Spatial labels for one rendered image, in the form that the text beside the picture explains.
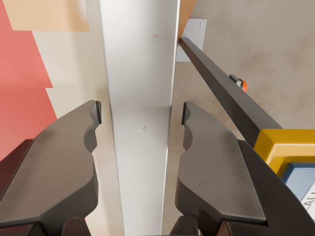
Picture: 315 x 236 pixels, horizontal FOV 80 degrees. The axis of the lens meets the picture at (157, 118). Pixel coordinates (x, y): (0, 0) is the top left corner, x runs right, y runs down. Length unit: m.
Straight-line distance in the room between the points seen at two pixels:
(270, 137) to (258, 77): 1.12
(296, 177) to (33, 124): 0.25
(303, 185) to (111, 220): 0.22
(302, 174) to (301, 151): 0.02
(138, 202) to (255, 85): 1.23
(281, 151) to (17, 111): 0.24
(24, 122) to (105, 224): 0.16
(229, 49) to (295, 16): 0.35
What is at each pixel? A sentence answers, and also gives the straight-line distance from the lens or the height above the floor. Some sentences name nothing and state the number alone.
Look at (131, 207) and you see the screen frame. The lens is 0.19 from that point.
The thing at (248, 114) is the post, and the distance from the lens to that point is 0.36.
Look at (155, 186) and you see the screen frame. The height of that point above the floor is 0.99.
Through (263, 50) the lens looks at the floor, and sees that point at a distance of 1.29.
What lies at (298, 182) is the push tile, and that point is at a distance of 0.24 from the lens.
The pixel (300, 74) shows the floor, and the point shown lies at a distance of 1.47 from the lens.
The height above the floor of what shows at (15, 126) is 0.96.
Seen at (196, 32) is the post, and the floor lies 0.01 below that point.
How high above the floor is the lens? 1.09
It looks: 58 degrees down
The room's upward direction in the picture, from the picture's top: 176 degrees clockwise
